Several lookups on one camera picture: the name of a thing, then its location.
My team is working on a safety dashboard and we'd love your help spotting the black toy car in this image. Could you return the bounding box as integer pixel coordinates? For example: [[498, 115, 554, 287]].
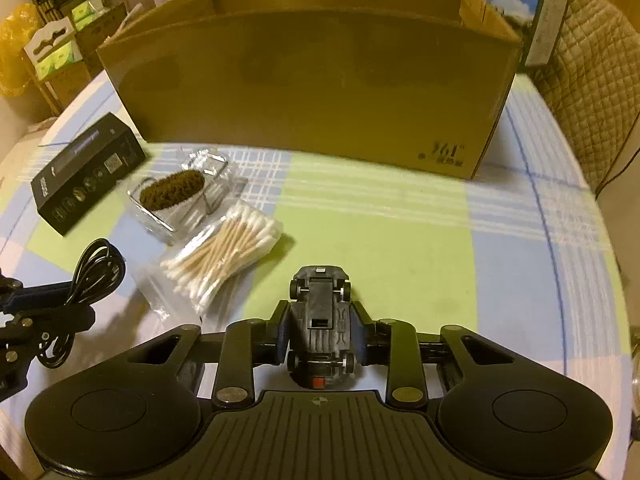
[[288, 266, 356, 390]]

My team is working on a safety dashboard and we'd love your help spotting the black cable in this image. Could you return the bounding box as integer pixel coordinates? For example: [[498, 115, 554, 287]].
[[34, 237, 127, 371]]

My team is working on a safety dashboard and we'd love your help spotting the bag of cotton swabs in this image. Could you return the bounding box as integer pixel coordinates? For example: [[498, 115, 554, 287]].
[[134, 198, 283, 324]]

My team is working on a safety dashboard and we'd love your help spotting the black shaver box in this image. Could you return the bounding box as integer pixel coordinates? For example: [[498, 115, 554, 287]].
[[30, 113, 146, 235]]

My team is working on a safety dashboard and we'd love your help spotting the clear plastic case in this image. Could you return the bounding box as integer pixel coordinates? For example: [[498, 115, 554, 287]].
[[126, 148, 247, 245]]

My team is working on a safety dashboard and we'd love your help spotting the green tissue pack carton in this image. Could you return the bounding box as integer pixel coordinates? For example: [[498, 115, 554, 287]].
[[24, 18, 82, 81]]

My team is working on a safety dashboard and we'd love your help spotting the brown cardboard box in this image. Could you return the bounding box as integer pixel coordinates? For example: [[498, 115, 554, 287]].
[[99, 0, 521, 179]]

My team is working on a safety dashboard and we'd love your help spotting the yellow plastic bag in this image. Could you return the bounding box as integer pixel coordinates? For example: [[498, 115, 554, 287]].
[[0, 3, 41, 98]]

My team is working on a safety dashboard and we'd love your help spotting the beige quilted chair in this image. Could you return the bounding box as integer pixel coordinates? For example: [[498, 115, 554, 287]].
[[530, 0, 639, 192]]

